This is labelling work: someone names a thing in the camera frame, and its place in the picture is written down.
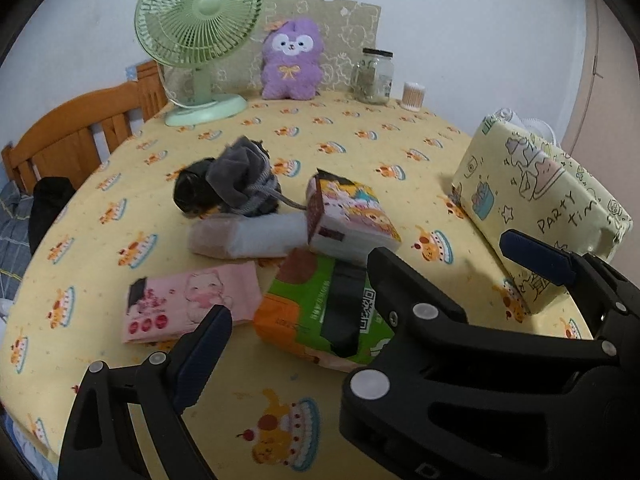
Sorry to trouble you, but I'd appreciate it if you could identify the small white fan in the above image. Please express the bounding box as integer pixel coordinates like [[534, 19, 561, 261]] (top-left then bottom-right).
[[492, 107, 558, 147]]

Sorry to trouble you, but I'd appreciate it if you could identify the grey sock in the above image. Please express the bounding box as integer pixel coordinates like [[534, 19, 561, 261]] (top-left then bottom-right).
[[207, 135, 308, 218]]

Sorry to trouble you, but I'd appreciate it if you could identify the green desk fan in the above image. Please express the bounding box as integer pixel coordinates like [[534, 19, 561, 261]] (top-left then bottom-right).
[[134, 0, 267, 127]]

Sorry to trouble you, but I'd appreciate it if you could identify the green orange tissue pack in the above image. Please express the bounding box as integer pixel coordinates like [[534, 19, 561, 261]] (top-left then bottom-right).
[[254, 247, 401, 373]]

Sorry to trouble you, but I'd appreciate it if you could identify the yellow cake print tablecloth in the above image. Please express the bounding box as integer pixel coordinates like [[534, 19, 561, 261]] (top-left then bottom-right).
[[0, 91, 596, 480]]

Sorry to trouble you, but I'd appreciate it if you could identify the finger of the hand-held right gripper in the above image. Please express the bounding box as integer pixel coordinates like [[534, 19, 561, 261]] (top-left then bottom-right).
[[340, 246, 622, 457], [499, 229, 640, 347]]

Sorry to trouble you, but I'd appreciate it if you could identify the purple plush toy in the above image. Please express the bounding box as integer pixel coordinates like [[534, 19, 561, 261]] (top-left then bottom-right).
[[260, 17, 325, 100]]

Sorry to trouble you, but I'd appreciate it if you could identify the black cloth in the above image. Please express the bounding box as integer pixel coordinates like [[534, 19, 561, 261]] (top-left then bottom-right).
[[28, 176, 77, 256]]

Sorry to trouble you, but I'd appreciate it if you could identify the wooden bed headboard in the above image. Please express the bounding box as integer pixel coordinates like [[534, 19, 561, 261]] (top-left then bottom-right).
[[0, 60, 168, 197]]

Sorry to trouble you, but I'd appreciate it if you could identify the white tissue packet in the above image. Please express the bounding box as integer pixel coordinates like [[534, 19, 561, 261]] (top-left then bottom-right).
[[189, 211, 311, 260]]

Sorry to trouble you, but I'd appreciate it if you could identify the cartoon print tissue pack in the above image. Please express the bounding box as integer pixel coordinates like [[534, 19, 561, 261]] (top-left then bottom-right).
[[305, 170, 403, 262]]

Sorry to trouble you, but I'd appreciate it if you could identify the black sock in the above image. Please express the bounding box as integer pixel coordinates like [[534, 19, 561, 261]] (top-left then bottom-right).
[[173, 157, 225, 217]]

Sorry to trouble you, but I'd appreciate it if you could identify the pink wet wipes pack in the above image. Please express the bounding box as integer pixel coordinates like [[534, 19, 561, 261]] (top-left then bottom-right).
[[121, 262, 261, 345]]

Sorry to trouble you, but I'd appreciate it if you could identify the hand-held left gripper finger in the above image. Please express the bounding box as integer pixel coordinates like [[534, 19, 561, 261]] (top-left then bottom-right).
[[59, 304, 234, 480]]

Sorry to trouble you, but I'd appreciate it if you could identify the blue plaid bedding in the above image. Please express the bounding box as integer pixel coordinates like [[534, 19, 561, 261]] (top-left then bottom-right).
[[0, 180, 38, 306]]

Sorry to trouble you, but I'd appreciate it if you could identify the cotton swab container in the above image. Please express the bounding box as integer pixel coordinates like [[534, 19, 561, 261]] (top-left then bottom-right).
[[402, 81, 426, 111]]

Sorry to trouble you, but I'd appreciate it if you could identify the glass jar with black lid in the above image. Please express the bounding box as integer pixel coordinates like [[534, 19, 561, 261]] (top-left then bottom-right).
[[351, 48, 394, 106]]

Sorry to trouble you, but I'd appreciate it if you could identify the yellow cartoon print storage box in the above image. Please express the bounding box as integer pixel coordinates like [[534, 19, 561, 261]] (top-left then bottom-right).
[[450, 115, 633, 315]]

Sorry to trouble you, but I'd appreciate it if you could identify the beige printed cardboard sheet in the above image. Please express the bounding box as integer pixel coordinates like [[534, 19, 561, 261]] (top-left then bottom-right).
[[164, 0, 382, 107]]

